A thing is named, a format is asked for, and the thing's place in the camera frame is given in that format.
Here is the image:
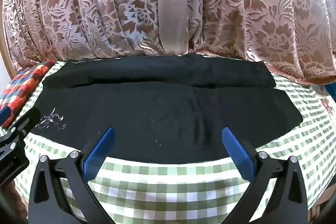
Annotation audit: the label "plain beige curtain band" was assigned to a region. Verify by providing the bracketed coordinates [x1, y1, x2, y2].
[157, 0, 190, 54]

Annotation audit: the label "green checked bedsheet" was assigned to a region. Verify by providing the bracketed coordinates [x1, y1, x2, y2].
[0, 57, 336, 224]

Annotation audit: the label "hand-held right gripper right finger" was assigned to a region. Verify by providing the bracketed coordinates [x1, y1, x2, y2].
[222, 127, 308, 224]

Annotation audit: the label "wooden frame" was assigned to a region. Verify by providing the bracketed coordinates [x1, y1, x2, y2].
[4, 48, 22, 77]

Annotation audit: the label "pale floral cloth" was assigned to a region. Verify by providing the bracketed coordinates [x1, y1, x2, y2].
[320, 97, 336, 117]

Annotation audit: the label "black pants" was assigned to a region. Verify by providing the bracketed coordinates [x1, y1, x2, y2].
[31, 54, 303, 164]

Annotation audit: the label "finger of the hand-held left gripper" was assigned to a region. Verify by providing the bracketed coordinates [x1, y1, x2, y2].
[0, 106, 12, 126]
[0, 108, 41, 159]

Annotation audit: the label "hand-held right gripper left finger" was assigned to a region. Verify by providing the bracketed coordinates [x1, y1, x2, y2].
[28, 127, 115, 224]

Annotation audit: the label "brown floral curtain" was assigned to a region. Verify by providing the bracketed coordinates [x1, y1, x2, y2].
[1, 0, 336, 85]

